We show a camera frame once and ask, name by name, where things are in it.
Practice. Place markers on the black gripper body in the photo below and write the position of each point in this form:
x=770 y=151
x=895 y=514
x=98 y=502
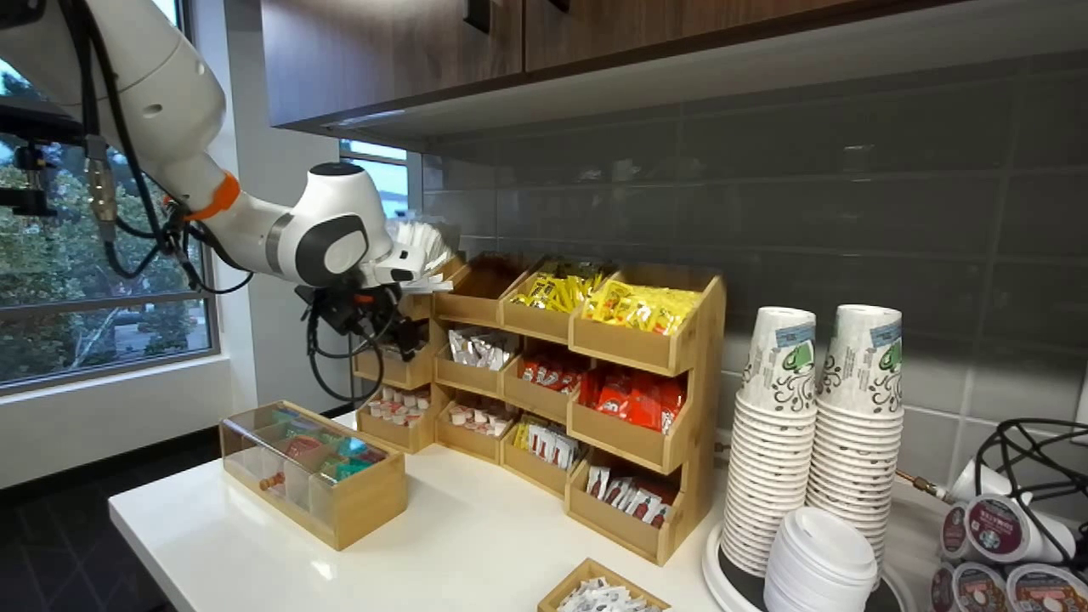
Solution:
x=351 y=310

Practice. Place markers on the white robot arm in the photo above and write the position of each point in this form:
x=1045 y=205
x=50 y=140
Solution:
x=132 y=81

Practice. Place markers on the bamboo tiered condiment shelf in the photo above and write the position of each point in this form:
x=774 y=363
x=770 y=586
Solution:
x=460 y=384

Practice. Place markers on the bamboo tea box clear lid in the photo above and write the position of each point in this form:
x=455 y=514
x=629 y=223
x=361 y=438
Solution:
x=314 y=471

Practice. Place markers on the wooden upper cabinet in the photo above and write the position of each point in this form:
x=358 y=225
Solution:
x=420 y=68

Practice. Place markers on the yellow sweetener packets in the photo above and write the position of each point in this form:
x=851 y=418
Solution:
x=611 y=300

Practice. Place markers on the red sugar packets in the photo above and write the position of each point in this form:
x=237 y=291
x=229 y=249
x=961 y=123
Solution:
x=607 y=387

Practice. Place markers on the small bamboo sweetener tray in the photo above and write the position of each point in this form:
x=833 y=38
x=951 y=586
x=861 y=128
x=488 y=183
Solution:
x=591 y=586

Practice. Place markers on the left paper cup stack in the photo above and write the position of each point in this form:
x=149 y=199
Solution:
x=774 y=436

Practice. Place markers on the paper cup stack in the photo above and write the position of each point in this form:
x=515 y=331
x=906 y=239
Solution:
x=857 y=418
x=774 y=436

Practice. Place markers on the right paper cup stack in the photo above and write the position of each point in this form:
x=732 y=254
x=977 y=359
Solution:
x=857 y=418

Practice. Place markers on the white cup lid stack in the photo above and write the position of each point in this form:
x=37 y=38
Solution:
x=816 y=567

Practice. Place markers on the coffee pod pile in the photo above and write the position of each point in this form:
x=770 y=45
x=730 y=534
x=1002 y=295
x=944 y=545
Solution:
x=998 y=554

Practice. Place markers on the black wire pod basket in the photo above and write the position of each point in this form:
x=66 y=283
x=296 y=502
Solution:
x=1045 y=462

